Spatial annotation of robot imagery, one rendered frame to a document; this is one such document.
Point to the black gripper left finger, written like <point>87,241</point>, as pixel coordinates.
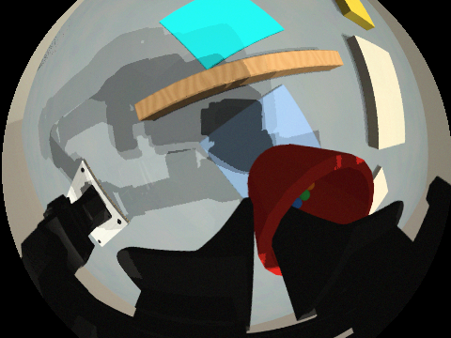
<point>223,267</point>

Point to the orange wooden plank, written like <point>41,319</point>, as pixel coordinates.
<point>234,74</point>

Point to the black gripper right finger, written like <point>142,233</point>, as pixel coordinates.
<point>312,252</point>

